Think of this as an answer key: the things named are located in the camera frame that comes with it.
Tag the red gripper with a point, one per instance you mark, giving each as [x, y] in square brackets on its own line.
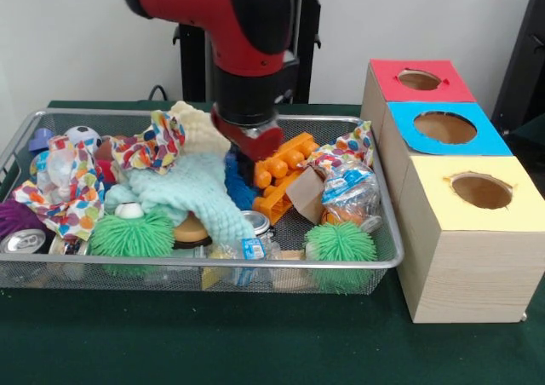
[251, 140]

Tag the cream waffle cloth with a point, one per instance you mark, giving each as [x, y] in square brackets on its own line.
[197, 129]

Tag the light teal waffle cloth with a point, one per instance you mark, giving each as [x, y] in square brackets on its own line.
[183, 189]

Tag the polka dot cloth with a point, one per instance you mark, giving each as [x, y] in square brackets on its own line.
[349, 145]

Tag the heart print cloth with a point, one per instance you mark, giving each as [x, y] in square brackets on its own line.
[72, 193]

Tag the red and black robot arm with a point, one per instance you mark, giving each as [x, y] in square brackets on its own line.
[230, 19]

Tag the wooden box with three holes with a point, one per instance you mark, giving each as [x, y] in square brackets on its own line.
[468, 266]

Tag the orange toy block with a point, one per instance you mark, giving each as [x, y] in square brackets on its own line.
[285, 159]
[277, 202]

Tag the blue spiky ball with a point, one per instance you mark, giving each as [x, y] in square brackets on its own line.
[238, 185]

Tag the green spiky ball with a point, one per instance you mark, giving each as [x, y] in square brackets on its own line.
[341, 243]

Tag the green fuzzy monster toy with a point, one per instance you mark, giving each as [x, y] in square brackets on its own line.
[132, 236]

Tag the dark green tablecloth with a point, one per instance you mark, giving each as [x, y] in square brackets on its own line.
[255, 342]

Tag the purple spiky ball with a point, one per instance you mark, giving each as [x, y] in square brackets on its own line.
[17, 219]

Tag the black panel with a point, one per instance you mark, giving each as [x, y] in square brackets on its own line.
[526, 61]

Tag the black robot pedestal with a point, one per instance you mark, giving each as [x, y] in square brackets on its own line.
[192, 61]

